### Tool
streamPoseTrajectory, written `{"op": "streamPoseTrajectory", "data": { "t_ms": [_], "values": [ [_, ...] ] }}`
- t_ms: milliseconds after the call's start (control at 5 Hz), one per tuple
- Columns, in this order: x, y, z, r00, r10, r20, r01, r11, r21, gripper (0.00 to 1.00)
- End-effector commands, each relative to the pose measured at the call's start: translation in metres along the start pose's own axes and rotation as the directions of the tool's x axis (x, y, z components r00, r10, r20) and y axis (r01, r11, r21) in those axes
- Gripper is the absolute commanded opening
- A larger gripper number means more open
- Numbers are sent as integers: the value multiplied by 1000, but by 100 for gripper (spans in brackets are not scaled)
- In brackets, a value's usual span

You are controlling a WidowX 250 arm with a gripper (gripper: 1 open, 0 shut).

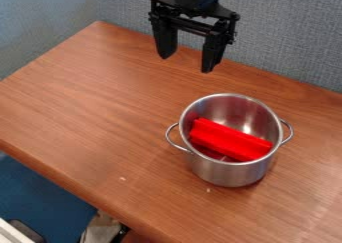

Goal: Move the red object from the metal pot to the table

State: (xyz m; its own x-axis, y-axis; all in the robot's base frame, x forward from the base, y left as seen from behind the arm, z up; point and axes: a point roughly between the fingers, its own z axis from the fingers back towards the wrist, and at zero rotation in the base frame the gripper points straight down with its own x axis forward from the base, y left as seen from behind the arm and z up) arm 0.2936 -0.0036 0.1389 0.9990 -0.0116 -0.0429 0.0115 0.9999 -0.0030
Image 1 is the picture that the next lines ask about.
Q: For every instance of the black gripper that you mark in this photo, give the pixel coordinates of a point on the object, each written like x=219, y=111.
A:
x=203, y=17

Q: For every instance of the stainless steel pot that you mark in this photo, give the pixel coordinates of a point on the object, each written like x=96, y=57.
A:
x=244, y=114

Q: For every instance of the red rectangular block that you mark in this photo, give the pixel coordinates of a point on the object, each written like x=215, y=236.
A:
x=220, y=139

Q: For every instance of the white device corner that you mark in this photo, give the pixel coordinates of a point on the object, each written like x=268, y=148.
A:
x=16, y=232

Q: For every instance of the grey table leg bracket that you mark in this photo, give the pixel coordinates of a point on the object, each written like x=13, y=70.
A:
x=103, y=230

